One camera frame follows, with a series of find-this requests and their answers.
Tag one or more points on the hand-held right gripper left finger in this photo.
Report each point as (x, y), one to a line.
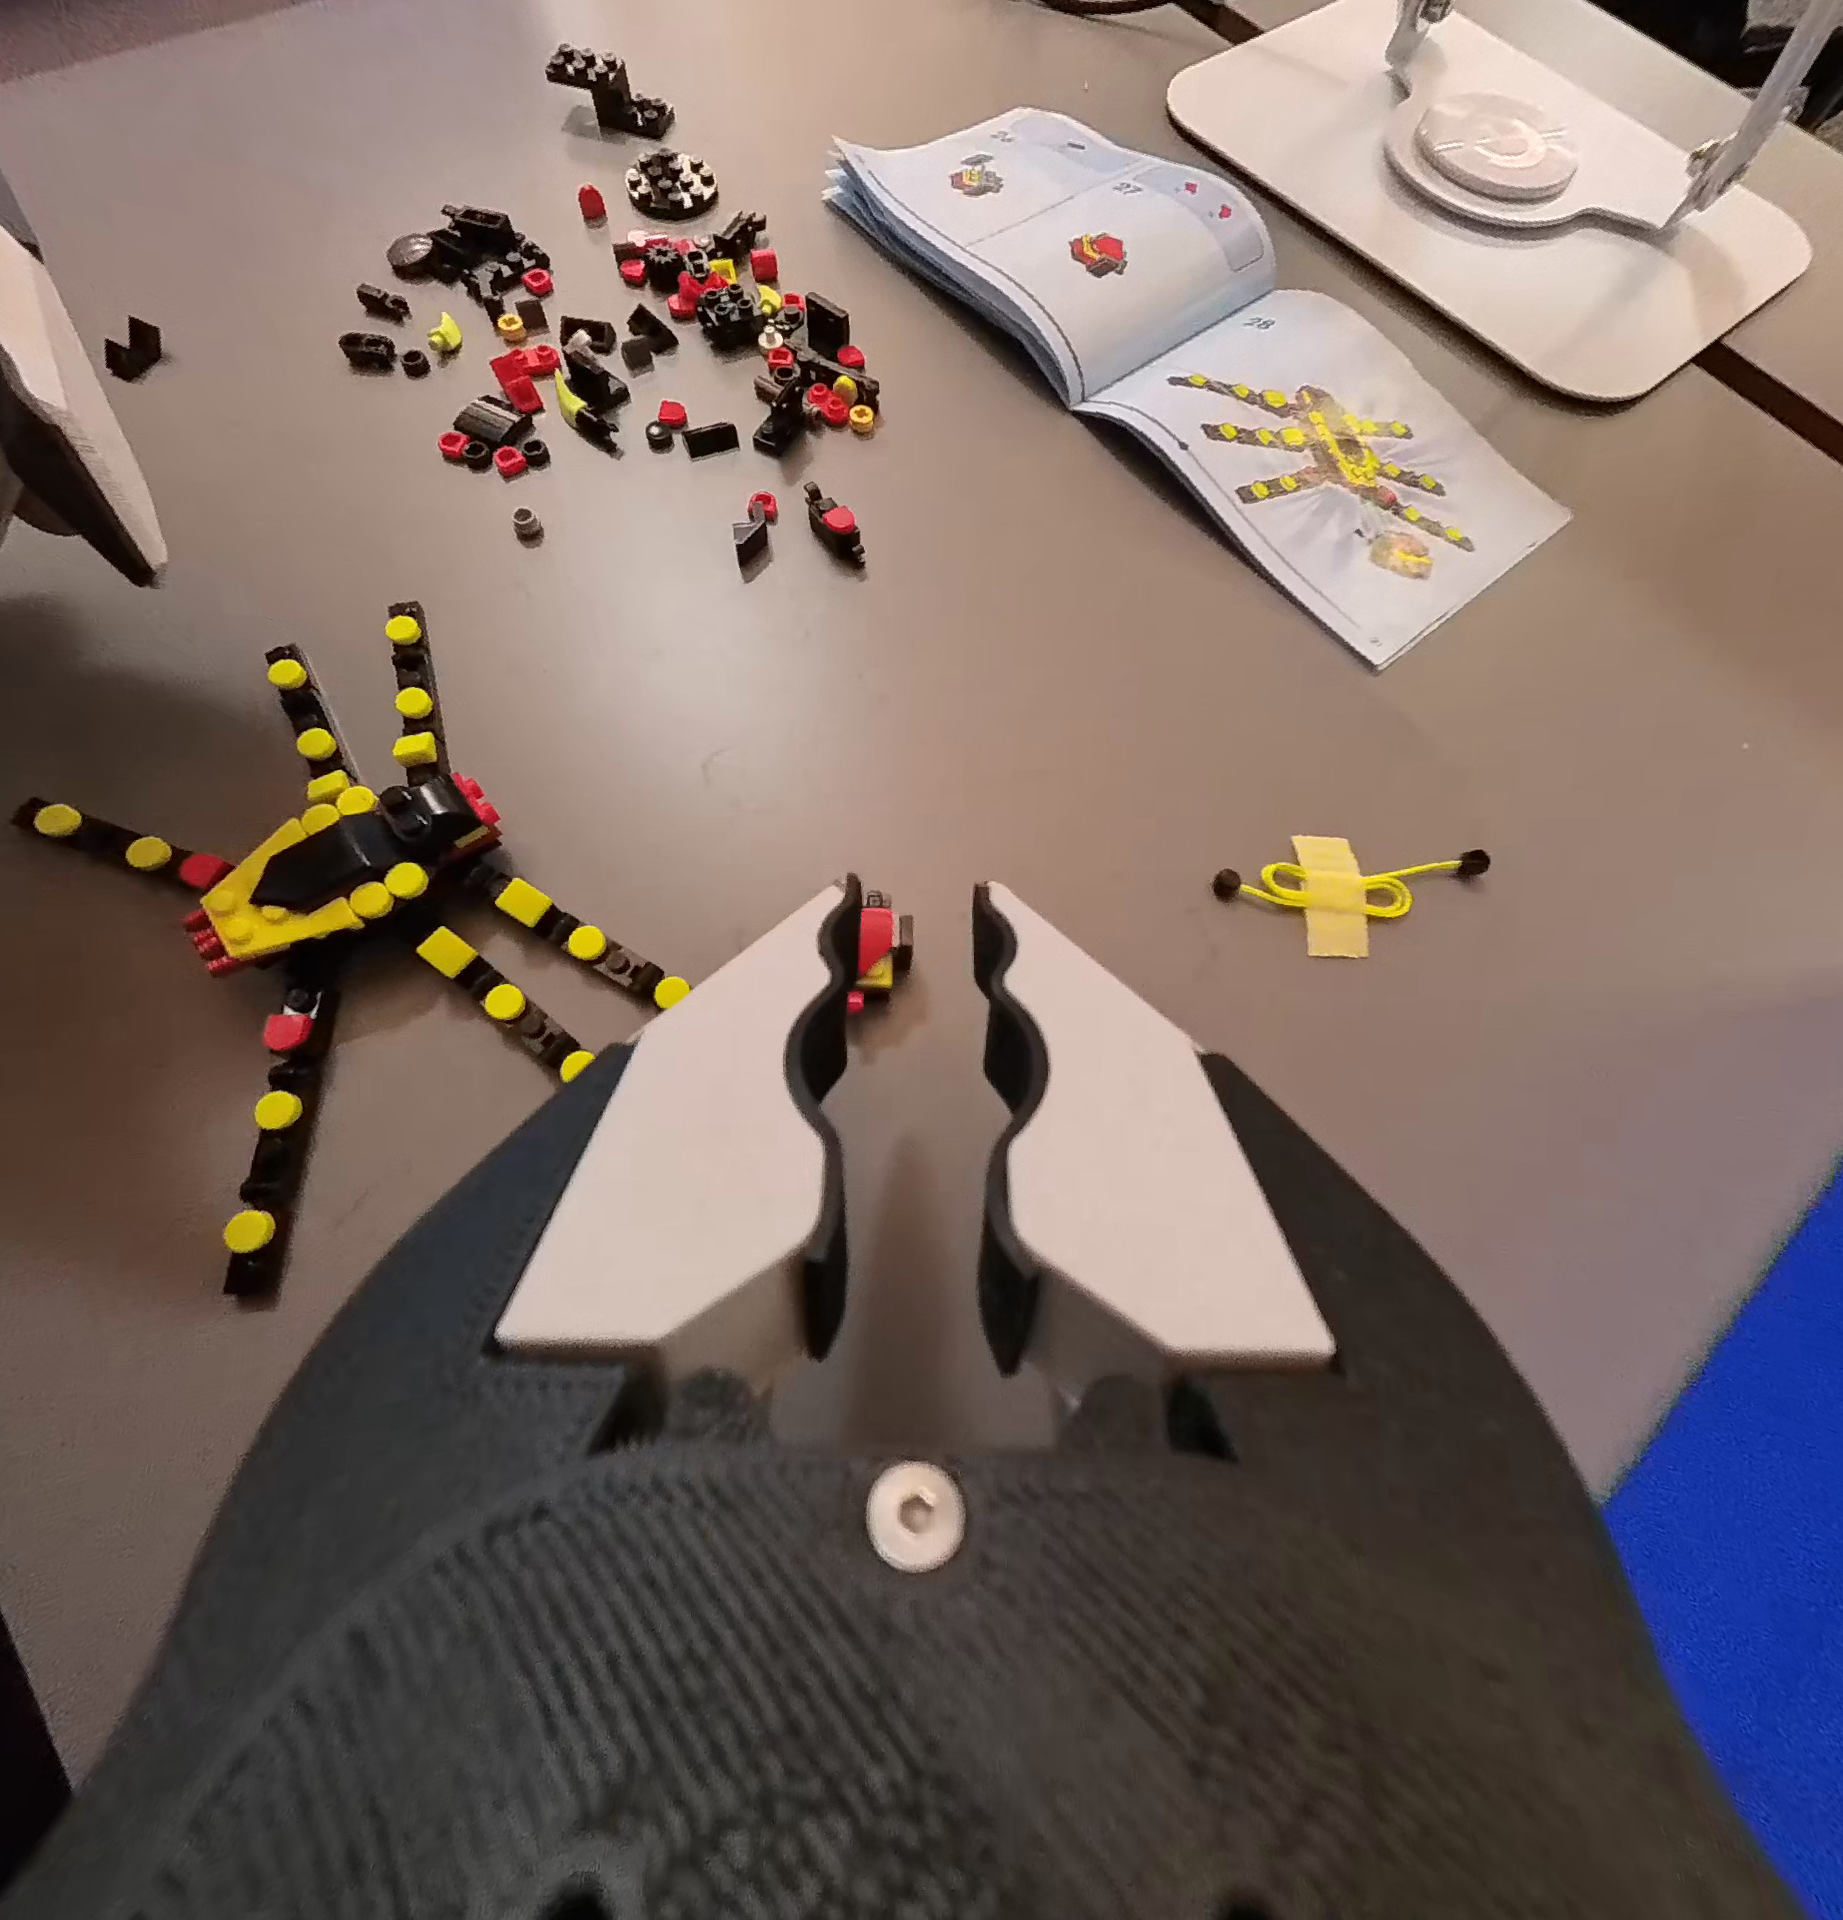
(683, 1186)

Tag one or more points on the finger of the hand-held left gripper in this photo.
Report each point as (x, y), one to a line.
(37, 346)

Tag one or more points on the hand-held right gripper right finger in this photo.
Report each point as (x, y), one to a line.
(1163, 1200)

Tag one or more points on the small red yellow lego assembly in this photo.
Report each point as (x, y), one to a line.
(879, 937)

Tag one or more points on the black yellow lego spider model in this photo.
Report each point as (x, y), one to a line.
(338, 855)

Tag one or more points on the pile of loose lego pieces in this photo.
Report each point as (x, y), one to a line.
(637, 346)

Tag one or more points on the black stepped lego plate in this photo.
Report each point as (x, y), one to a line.
(613, 98)

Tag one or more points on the black angled lego piece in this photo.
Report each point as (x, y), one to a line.
(754, 547)

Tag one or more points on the black round lego plate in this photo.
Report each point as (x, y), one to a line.
(673, 181)

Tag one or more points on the black lego piece red top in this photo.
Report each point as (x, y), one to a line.
(834, 525)

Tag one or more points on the lego instruction booklet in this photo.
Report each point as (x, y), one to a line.
(1163, 301)

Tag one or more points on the beige tape piece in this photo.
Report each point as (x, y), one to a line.
(1329, 930)

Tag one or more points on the blue plastic bin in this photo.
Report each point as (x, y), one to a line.
(1763, 1575)

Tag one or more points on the black lego bracket piece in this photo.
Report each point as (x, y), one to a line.
(134, 352)

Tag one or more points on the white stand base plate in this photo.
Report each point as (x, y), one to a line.
(1612, 285)

